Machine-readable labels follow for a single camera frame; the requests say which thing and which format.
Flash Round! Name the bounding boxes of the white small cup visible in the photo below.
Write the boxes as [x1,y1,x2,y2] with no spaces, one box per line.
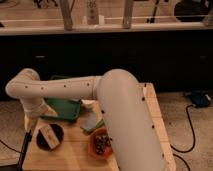
[82,100,94,109]

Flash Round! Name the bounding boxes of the green plastic tray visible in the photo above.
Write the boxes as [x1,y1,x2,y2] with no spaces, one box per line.
[42,98,81,122]

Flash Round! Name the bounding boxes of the orange bowl with grapes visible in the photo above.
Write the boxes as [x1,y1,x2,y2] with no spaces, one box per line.
[88,128,113,160]

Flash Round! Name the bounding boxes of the blue black floor device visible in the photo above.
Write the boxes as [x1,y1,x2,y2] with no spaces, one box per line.
[186,91,211,108]

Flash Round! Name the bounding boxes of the black pole left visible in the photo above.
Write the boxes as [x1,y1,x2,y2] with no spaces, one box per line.
[17,131,32,171]

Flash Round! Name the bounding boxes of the grey sponge block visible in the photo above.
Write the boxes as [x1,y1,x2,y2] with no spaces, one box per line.
[81,115,98,131]

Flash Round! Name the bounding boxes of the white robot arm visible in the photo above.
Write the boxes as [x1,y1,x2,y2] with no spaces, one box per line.
[5,68,168,171]

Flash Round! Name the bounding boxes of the black cable on floor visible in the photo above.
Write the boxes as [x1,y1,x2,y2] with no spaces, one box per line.
[170,104,197,171]

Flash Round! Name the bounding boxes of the purple bowl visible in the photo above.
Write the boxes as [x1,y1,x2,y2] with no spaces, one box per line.
[36,124,64,151]

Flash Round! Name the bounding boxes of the tan rectangular eraser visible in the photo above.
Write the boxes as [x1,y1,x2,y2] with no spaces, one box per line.
[40,125,55,149]

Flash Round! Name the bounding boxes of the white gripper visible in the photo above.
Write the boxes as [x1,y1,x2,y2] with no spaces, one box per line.
[24,103,48,131]

